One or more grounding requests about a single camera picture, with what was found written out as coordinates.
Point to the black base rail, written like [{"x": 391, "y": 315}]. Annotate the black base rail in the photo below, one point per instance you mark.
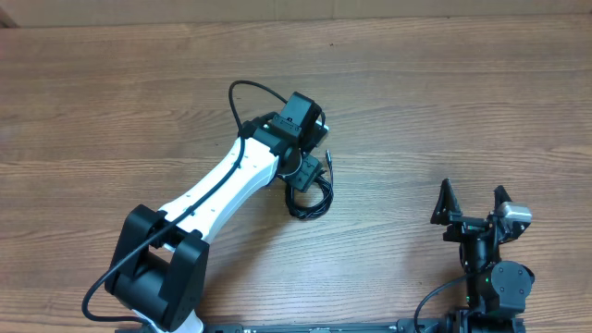
[{"x": 432, "y": 325}]

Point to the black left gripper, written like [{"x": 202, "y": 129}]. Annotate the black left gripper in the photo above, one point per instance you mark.
[{"x": 306, "y": 176}]

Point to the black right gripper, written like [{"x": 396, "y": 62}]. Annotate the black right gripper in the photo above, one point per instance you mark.
[{"x": 463, "y": 225}]

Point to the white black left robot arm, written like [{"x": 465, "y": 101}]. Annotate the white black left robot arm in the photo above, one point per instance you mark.
[{"x": 159, "y": 263}]

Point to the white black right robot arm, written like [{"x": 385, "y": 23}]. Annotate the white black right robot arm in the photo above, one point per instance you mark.
[{"x": 496, "y": 290}]

